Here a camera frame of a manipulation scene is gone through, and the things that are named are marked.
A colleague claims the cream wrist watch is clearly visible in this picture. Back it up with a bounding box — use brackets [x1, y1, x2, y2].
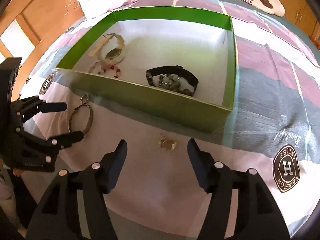
[88, 33, 125, 66]

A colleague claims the black wrist watch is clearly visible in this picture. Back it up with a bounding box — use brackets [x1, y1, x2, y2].
[146, 65, 199, 96]

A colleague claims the small gold earring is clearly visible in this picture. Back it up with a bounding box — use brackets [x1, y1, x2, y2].
[158, 137, 177, 151]

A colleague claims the wooden wardrobe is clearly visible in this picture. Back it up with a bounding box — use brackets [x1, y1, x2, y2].
[280, 0, 319, 49]

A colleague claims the green cardboard box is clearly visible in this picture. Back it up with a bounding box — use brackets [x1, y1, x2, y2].
[57, 6, 236, 133]

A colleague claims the patchwork bed sheet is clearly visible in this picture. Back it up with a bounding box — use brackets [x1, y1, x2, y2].
[10, 0, 320, 240]

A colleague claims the silver bangle with charm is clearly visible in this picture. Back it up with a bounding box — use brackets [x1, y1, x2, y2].
[68, 93, 93, 135]

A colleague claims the green stone jewelry cluster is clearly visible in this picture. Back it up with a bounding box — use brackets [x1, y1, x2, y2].
[158, 74, 181, 92]

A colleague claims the wooden headboard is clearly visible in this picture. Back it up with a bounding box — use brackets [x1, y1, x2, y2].
[1, 0, 84, 100]

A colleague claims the red white bead bracelet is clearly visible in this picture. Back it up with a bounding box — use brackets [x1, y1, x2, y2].
[88, 61, 123, 79]

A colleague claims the person's left hand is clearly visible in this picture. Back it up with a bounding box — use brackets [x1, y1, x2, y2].
[0, 158, 24, 177]

